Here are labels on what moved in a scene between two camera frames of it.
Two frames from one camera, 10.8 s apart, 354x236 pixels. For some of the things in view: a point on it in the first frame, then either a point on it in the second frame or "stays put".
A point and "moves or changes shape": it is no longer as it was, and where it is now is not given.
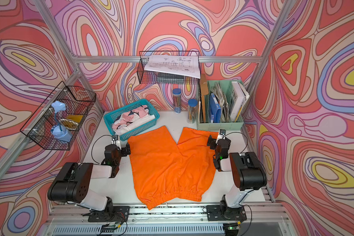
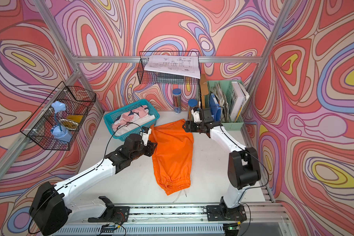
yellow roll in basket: [72, 121] stays put
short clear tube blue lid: [191, 114] stays put
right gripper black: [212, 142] -> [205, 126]
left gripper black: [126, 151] -> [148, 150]
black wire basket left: [56, 123] stays put
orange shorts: [164, 170] moves or changes shape
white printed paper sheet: [181, 65] stays put
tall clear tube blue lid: [177, 100] stays put
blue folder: [215, 109] stays put
